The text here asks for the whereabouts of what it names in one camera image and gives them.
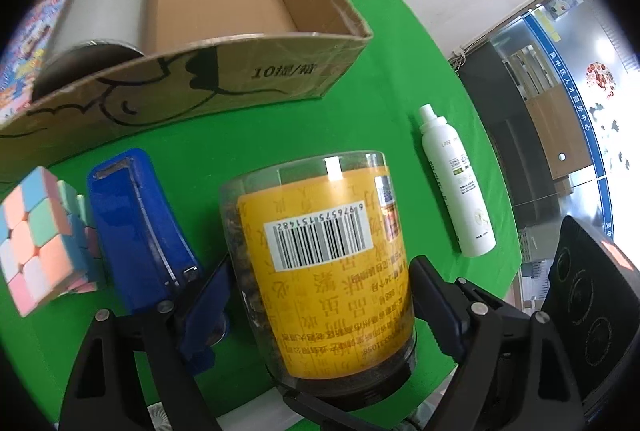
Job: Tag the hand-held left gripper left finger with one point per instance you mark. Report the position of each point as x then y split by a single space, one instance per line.
205 311

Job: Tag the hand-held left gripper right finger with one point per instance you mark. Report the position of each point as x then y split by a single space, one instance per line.
450 331

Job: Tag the blue stapler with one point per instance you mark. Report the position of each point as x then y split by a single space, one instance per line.
135 221

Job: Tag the clear jar with yellow label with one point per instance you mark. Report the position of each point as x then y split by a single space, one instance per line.
325 301

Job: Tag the pastel puzzle cube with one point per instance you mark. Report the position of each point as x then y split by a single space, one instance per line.
35 251

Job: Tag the large shallow cardboard box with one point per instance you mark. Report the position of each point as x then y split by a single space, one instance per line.
225 76

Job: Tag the colourful printed box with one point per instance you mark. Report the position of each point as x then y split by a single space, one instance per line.
25 46

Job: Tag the white ribbed object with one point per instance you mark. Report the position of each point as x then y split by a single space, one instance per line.
159 418

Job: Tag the white spray bottle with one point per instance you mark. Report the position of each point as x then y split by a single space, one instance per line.
460 191

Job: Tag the dark cabinet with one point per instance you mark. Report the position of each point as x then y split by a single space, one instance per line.
500 141

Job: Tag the glass office partition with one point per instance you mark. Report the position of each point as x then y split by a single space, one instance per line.
590 61

